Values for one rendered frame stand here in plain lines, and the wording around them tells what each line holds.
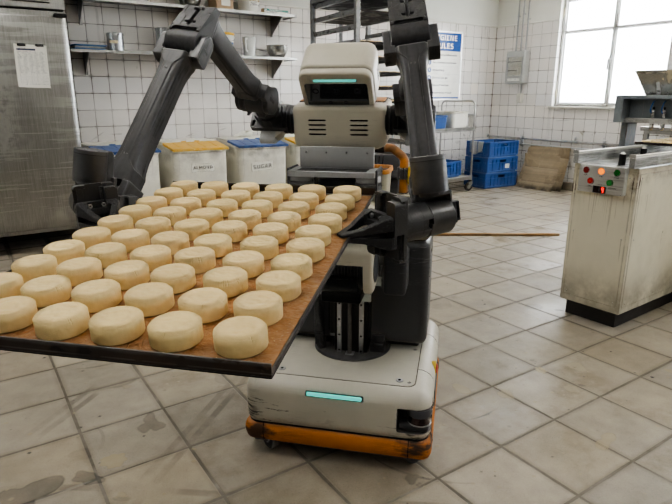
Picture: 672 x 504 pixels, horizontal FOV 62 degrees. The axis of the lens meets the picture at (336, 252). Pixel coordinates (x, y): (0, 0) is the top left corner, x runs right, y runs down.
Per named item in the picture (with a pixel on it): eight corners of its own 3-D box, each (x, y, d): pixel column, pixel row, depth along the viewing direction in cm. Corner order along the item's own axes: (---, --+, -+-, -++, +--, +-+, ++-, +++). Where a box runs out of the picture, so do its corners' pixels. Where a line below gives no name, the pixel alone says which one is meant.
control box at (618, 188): (580, 189, 294) (583, 163, 290) (625, 196, 275) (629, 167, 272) (576, 190, 292) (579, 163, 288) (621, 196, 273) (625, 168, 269)
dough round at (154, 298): (184, 306, 60) (181, 289, 59) (140, 323, 57) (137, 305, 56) (160, 293, 63) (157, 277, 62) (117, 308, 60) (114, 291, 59)
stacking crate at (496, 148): (494, 153, 784) (495, 138, 779) (518, 155, 753) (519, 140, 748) (465, 155, 750) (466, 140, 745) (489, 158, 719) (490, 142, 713)
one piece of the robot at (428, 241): (301, 335, 242) (297, 140, 219) (428, 347, 231) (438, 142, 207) (277, 372, 210) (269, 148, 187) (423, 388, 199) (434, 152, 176)
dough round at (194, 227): (178, 231, 84) (176, 218, 83) (212, 229, 84) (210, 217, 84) (172, 242, 79) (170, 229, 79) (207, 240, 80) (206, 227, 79)
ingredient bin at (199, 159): (179, 227, 517) (172, 143, 496) (157, 216, 567) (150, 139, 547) (233, 220, 547) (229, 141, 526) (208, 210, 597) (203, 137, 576)
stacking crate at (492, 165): (494, 167, 789) (495, 153, 784) (517, 170, 757) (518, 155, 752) (464, 170, 757) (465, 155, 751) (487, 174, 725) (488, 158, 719)
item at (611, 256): (620, 287, 356) (641, 144, 332) (678, 302, 330) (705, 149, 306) (556, 311, 316) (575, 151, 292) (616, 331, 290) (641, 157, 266)
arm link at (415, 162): (458, 217, 98) (408, 223, 99) (452, 151, 96) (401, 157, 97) (465, 227, 86) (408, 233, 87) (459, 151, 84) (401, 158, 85)
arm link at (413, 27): (430, -24, 109) (379, -15, 111) (438, 38, 106) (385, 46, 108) (430, 90, 152) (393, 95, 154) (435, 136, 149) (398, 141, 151)
